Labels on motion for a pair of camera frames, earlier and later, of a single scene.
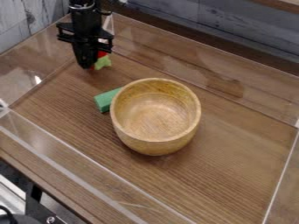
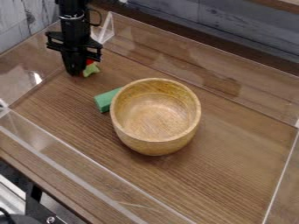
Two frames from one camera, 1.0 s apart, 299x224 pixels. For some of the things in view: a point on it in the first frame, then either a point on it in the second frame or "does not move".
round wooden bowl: [154, 114] does not move
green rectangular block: [103, 100] does not move
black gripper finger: [83, 54] to [70, 62]
